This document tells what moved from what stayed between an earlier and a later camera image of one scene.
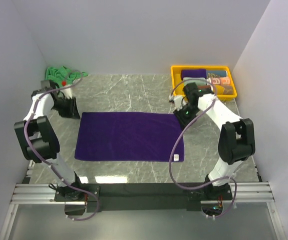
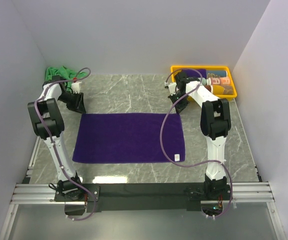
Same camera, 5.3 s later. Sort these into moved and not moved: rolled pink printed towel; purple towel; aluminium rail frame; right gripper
Moved: right gripper
Not moved: rolled pink printed towel; purple towel; aluminium rail frame
